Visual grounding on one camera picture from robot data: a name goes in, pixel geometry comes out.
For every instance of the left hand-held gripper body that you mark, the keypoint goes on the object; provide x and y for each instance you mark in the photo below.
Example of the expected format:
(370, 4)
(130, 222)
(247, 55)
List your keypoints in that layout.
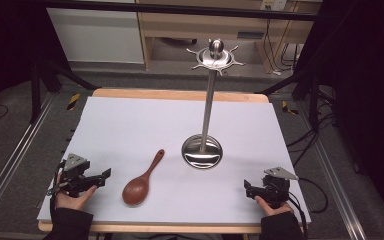
(76, 171)

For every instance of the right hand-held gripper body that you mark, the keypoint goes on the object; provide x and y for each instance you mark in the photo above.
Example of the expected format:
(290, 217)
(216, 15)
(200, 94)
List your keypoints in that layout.
(275, 186)

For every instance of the person's right hand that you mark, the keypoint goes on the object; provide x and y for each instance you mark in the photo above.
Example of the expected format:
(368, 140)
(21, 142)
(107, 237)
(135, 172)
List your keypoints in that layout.
(274, 210)

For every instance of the person's left hand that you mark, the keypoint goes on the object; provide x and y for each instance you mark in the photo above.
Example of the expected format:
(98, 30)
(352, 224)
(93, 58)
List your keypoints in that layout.
(73, 200)

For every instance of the brown wooden spoon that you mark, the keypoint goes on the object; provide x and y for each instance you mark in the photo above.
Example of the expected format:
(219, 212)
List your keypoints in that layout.
(136, 190)

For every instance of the yellow black floor tape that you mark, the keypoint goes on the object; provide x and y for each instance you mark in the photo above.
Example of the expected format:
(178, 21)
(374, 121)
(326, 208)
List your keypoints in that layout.
(73, 101)
(289, 108)

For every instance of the white table sheet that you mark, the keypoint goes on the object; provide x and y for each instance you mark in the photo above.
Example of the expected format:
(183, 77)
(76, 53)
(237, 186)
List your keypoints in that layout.
(166, 133)

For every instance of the stainless steel utensil stand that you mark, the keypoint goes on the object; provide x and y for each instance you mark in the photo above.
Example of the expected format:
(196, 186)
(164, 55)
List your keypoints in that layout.
(207, 110)

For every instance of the black metal stand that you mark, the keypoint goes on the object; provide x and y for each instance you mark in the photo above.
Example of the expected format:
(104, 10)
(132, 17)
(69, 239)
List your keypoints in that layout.
(308, 90)
(46, 80)

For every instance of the white cabinet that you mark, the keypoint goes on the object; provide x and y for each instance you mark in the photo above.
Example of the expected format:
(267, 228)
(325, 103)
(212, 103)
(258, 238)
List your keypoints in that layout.
(96, 36)

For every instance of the light wooden cabinet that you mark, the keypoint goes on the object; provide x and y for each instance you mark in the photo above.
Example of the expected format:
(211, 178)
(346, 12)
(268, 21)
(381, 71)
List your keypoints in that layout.
(193, 25)

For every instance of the aluminium floor rail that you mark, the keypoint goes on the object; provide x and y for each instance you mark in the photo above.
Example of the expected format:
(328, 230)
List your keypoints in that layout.
(336, 180)
(10, 156)

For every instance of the black metal frame bar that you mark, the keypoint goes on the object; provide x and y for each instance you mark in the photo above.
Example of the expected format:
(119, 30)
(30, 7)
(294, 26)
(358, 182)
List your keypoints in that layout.
(180, 9)

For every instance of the white wall socket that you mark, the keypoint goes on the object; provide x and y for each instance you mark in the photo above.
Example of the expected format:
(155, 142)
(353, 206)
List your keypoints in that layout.
(274, 4)

